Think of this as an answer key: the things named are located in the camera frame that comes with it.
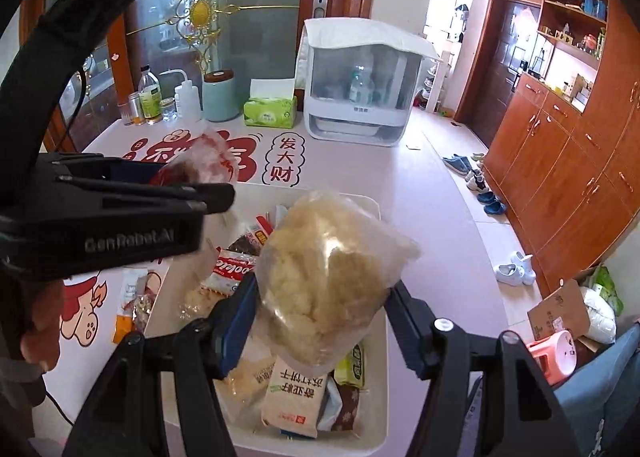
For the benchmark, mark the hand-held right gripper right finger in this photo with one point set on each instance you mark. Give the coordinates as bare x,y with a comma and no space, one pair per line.
406,329

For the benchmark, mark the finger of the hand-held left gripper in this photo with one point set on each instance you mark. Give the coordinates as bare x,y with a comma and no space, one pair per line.
100,164
165,194

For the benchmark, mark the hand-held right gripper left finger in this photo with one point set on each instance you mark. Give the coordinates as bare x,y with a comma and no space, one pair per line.
237,327

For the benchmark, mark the clear pale cracker packet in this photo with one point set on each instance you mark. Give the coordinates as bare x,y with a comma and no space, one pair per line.
197,302

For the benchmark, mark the red and white snack packet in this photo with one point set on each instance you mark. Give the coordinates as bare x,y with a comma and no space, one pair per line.
232,269

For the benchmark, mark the clear red candy packet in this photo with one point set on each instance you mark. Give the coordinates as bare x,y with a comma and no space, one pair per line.
210,157

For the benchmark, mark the small green snack packet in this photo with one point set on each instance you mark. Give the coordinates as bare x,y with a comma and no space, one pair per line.
350,367

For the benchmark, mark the white plastic tray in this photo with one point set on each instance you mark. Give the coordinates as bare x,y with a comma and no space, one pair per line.
240,212

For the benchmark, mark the dark chocolate snack packet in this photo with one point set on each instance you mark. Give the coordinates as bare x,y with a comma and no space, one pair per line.
245,243

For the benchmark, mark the white biscuit packet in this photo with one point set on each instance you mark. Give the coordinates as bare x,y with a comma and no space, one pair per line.
295,397

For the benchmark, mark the pale crumbly snack packet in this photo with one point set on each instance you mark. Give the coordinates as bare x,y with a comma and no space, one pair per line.
320,277

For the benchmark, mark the small red white packet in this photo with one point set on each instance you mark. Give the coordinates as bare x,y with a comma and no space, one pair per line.
261,232

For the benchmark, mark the brown patterned snack packet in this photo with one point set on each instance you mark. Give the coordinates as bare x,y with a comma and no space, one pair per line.
347,409

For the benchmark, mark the light blue snack packet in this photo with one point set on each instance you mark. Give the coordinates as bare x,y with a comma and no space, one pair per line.
325,402

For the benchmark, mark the person's left hand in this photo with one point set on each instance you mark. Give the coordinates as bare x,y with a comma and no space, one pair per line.
42,317

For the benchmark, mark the green label bottle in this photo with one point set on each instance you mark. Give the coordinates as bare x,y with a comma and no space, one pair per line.
149,99

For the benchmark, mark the white and orange snack packet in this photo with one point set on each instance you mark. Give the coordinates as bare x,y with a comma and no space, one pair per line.
125,324

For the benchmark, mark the small glass jar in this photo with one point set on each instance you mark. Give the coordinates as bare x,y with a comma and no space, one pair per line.
168,109

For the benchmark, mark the white squeeze bottle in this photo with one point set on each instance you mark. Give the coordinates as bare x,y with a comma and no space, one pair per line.
187,99

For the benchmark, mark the pale blue canister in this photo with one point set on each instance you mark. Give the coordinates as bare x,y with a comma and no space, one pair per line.
221,97

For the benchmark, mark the white shoes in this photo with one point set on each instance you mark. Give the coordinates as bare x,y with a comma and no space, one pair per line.
515,269

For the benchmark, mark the green tissue box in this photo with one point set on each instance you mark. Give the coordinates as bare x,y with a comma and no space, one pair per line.
270,112

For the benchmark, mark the pink plastic stool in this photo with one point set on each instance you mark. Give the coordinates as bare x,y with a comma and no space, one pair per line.
552,354

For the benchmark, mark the blue clogs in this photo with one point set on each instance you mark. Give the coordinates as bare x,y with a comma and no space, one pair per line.
491,204

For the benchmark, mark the cardboard box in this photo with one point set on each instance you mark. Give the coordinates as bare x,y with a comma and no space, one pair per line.
557,309

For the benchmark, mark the white and dark sneakers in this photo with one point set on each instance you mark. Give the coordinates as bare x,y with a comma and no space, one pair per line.
477,182

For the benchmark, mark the blue slippers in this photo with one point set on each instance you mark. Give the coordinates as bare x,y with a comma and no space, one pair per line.
457,163

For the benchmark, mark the white plastic bag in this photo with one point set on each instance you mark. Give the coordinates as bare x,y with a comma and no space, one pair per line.
600,317

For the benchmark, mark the person's blue jeans leg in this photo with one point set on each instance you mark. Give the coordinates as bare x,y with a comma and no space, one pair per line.
600,387

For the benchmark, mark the glass door gold ornament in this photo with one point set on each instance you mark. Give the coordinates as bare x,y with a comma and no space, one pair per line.
260,12

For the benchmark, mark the green plastic bag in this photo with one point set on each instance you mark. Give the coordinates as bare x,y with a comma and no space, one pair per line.
607,284

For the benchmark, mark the plastic bottle in cabinet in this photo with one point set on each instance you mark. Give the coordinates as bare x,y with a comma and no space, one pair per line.
360,84

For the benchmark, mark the brown wooden cabinet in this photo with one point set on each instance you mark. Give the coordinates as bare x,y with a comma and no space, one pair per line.
575,162

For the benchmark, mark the shoe rack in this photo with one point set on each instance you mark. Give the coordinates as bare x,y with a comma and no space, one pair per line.
436,82

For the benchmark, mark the dark wooden door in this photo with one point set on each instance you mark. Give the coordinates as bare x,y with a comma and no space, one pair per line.
510,52

